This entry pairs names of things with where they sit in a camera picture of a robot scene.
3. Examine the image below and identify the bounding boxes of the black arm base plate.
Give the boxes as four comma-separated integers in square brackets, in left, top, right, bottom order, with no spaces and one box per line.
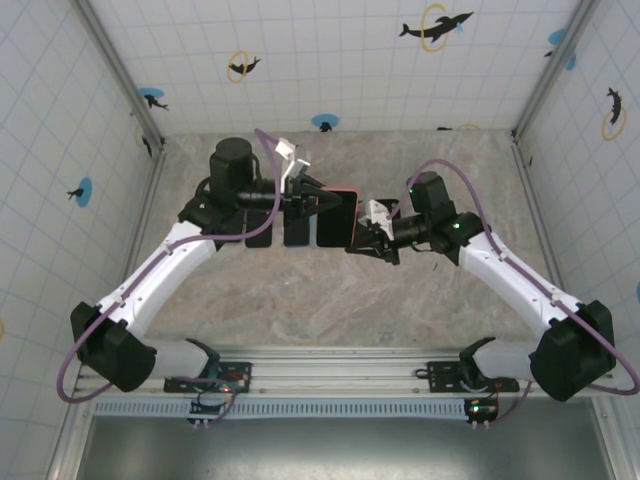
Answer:
[163,360,254,395]
[428,359,519,395]

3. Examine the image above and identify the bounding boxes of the black phone case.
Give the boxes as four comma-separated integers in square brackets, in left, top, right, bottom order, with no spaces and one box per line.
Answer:
[244,209,274,250]

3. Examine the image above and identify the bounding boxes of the aluminium mounting rail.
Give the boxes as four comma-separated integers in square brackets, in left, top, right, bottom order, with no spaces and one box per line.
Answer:
[74,344,619,401]

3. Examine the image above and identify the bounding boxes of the red-edged black smartphone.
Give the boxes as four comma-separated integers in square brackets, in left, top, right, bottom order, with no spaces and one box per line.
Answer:
[315,185,361,250]

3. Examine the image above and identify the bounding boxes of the white slotted cable duct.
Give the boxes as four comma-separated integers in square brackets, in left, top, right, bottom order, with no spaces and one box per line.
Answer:
[93,398,471,419]

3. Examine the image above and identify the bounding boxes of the black controller board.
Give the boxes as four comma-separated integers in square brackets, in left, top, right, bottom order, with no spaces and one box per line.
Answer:
[463,397,500,430]
[187,390,232,427]

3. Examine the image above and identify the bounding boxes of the aluminium corner post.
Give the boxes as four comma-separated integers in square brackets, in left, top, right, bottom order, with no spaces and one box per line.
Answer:
[73,0,167,151]
[510,0,605,140]

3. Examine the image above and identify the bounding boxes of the aluminium table edge rail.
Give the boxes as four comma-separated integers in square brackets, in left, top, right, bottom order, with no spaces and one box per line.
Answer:
[99,147,169,357]
[510,130,586,357]

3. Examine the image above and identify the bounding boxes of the grey metal panel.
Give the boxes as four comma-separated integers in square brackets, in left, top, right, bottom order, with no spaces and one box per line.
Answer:
[74,414,616,480]

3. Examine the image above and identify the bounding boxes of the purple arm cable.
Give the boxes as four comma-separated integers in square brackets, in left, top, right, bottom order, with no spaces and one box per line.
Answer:
[56,128,281,426]
[389,158,640,429]

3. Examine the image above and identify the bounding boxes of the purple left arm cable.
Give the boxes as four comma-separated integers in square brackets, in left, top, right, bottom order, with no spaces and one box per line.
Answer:
[56,128,281,426]

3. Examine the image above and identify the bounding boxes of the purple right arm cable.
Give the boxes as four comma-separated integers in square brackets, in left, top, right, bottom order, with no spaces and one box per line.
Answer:
[389,158,640,429]

